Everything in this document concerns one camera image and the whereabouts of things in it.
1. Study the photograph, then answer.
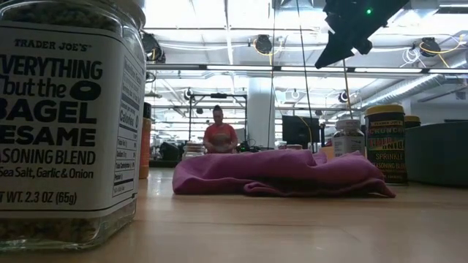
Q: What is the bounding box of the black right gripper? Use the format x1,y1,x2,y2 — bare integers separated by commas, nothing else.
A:
314,0,373,69

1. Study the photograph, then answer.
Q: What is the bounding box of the white-lidded bagel seasoning jar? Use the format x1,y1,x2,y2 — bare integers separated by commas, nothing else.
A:
0,0,147,251
331,118,366,158

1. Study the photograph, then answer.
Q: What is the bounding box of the black-lidded spice jar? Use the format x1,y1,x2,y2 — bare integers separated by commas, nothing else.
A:
138,102,153,180

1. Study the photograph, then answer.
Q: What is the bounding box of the black computer monitor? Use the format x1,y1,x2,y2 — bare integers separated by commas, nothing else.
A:
281,115,322,150

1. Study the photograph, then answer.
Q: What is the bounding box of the long ceiling light bar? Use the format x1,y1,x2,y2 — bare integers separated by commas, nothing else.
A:
146,64,468,75

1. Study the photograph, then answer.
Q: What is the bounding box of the purple cloth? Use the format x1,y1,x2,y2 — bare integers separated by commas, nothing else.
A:
172,148,396,199

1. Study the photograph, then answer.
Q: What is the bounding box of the dark teal plastic bin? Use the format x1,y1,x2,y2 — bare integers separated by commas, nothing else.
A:
404,121,468,188

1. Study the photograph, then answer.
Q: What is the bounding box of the person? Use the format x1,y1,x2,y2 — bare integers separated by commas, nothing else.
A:
203,104,239,154

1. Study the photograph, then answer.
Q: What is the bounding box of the yellow hanging cable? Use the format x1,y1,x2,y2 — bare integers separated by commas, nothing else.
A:
341,58,355,121

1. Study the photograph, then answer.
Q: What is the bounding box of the black ceiling cable reel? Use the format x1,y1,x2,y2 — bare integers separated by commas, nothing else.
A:
419,36,442,58
141,32,167,65
254,34,273,56

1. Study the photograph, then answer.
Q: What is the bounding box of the thin black hanging cable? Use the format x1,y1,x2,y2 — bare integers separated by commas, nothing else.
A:
269,0,276,149

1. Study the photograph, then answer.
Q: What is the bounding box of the black metal frame rig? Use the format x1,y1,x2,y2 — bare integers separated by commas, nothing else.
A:
187,93,249,147

